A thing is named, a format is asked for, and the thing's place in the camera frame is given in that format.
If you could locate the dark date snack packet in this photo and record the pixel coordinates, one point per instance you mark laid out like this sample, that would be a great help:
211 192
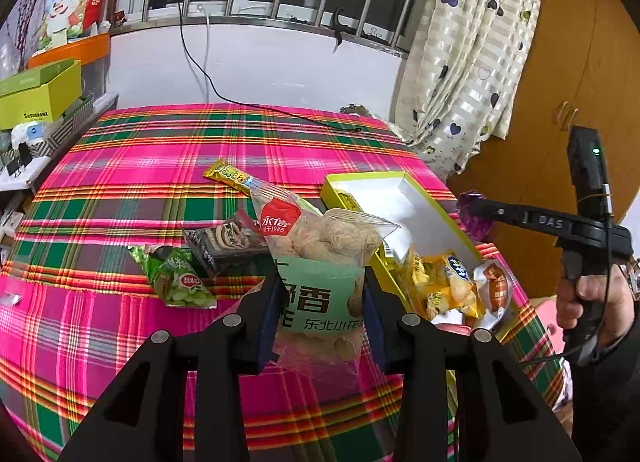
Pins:
225 242

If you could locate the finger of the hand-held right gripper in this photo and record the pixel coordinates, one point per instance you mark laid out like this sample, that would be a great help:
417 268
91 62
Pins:
495 214

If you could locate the orange white triangular snack packet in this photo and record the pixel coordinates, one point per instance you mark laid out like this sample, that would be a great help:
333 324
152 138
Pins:
452 320

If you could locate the black white striped box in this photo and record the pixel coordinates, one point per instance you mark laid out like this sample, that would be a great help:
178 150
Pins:
65 127

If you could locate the deep lime green cardboard box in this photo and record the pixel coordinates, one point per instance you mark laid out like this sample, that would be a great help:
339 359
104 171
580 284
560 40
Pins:
40 97

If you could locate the purple snack packet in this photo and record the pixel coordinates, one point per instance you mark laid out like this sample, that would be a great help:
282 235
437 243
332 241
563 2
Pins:
475 222

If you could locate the clear peanut bag green label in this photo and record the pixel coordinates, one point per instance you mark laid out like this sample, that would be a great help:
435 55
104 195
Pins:
320 252

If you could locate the brown sausage snack packet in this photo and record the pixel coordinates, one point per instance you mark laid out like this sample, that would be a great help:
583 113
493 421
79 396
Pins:
492 292

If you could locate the shallow lime green box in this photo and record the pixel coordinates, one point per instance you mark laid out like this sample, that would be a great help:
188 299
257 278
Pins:
415 202

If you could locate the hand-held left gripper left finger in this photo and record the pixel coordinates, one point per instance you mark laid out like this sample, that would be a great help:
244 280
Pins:
265 332

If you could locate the wooden wardrobe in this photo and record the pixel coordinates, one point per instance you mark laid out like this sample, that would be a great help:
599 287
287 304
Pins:
575 42

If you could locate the person's right forearm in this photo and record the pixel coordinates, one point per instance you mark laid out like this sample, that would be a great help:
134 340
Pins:
610 402

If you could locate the orange lid storage bin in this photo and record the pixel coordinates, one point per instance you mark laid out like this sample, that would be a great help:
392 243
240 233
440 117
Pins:
70 50

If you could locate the pink plastic stool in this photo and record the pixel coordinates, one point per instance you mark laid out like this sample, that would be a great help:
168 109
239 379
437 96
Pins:
545 312

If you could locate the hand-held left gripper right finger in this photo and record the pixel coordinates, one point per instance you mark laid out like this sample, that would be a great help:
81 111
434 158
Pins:
375 332

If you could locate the person's right hand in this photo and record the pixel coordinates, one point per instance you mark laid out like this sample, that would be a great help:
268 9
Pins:
617 302

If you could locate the white blue container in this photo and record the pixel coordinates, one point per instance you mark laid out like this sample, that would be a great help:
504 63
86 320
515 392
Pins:
30 137

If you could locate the black plastic hook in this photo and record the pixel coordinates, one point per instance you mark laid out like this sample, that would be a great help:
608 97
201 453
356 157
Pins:
342 25

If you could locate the yellow packet with blue logo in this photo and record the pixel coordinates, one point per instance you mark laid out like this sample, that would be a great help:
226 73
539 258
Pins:
452 272

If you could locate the heart print checked curtain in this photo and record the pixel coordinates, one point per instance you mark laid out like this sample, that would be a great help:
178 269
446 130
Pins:
465 67

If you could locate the purple dried flower branches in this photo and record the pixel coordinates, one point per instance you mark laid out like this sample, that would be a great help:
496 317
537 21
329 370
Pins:
20 7

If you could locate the small red object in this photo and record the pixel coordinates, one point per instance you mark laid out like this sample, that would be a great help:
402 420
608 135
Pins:
119 17

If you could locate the small white object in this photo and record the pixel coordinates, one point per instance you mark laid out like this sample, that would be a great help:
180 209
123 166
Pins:
10 298

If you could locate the small patterned cloth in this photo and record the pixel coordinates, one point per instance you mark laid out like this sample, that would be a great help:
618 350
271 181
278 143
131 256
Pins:
360 111

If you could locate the yellow candy bar packet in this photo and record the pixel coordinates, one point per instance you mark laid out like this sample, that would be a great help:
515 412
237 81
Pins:
230 175

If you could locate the green pea snack packet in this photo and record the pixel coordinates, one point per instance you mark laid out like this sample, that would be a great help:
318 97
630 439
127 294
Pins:
180 282

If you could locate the pink green plaid blanket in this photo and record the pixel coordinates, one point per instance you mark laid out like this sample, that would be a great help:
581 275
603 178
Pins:
150 152

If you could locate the white side table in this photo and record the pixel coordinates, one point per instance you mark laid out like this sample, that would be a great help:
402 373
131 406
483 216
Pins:
60 162

